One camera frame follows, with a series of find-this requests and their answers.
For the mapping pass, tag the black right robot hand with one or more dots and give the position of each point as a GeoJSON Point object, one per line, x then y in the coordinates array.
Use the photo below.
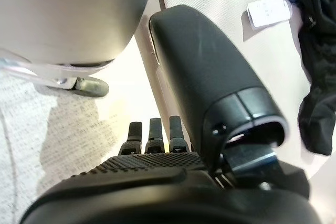
{"type": "Point", "coordinates": [199, 58]}

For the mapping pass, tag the black trousers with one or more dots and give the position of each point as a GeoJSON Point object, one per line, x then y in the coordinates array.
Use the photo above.
{"type": "Point", "coordinates": [320, 37]}

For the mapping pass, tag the grey woven rug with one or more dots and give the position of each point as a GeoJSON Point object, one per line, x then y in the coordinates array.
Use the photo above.
{"type": "Point", "coordinates": [65, 129]}

